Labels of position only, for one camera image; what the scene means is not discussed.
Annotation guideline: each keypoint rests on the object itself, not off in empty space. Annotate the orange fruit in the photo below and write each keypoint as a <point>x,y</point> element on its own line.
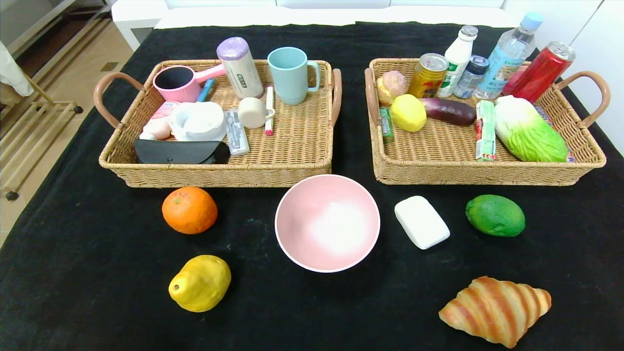
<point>190,210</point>

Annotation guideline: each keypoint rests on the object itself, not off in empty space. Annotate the green lime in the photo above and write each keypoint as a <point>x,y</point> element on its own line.
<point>495,215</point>

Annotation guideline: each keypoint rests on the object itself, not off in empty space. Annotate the brown striped croissant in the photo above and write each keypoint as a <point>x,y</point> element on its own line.
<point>495,309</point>

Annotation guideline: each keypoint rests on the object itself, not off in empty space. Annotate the pink bowl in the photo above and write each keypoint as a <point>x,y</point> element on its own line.
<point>326,224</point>

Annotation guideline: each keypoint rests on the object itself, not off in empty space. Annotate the white marker pink cap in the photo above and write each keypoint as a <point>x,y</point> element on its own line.
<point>269,112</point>

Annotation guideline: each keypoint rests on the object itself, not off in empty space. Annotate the clear plastic tool pack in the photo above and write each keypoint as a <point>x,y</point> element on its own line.
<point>236,136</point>

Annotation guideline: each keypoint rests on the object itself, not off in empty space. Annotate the small cream cup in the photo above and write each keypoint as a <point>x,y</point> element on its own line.
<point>251,113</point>

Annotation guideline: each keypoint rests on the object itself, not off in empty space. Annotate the green gum pack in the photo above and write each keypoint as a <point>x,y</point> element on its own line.
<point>386,124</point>

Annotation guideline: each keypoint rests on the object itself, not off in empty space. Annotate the light blue mug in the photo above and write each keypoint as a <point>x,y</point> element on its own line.
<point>290,78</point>

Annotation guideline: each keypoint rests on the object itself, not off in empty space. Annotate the yellow lemon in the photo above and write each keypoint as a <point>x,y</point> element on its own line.
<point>408,113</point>

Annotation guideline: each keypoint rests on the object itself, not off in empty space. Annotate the white soap bar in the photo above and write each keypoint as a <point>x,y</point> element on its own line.
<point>421,222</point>

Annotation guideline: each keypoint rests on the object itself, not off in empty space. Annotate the pink yellow bun toy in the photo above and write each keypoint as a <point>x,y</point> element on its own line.
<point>394,83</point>

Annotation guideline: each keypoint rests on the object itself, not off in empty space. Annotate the cream tumbler purple lid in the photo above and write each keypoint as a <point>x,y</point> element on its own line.
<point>241,73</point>

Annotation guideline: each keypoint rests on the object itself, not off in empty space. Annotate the white round container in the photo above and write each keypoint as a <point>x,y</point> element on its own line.
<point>197,122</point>

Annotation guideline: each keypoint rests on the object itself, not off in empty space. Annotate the blue pen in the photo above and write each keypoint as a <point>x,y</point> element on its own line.
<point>205,90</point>

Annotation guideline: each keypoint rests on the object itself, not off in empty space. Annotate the black glasses case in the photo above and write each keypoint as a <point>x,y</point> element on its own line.
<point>175,152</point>

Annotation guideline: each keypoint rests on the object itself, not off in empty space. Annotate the pink scoop cup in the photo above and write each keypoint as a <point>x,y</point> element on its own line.
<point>187,93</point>

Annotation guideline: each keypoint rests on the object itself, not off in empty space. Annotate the purple eggplant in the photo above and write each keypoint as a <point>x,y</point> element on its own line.
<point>451,111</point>

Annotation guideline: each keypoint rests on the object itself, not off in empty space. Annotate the yellow drink can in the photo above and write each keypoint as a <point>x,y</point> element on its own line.
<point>428,75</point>

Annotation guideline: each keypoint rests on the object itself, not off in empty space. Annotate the yellow pear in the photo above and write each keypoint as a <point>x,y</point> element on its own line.
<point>200,283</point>

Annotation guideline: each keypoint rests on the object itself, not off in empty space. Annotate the pink white tube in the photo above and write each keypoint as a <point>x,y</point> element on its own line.
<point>158,126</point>

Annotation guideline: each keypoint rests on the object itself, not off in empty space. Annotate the green white candy pack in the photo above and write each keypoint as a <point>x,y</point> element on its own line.
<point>485,131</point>

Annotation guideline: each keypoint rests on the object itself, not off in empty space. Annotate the small blue-capped bottle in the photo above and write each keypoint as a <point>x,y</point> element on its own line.
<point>470,78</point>

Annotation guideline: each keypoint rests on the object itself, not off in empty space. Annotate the white milk bottle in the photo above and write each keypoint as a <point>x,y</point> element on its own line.
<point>458,58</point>

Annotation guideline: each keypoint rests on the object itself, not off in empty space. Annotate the green white cabbage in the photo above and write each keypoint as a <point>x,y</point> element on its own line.
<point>529,131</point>

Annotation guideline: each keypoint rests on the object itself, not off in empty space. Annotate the clear water bottle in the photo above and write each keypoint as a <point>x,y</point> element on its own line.
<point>507,58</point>

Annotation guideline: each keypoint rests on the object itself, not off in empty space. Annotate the black tablecloth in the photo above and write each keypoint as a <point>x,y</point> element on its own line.
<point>97,273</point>

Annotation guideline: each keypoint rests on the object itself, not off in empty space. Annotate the colourful snack packet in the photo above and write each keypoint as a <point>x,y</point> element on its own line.
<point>542,113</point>

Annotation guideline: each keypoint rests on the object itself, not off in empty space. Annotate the red drink can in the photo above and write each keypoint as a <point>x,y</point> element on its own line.
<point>538,73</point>

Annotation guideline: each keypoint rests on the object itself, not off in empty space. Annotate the brown wooden shelf unit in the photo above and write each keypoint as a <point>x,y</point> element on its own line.
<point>73,24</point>

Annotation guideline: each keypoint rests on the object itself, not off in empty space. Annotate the light wooden rack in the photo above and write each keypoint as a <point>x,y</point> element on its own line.
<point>11,196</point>

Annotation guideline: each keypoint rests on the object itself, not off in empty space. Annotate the white hanging cloth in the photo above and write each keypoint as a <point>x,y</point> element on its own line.
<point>9,73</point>

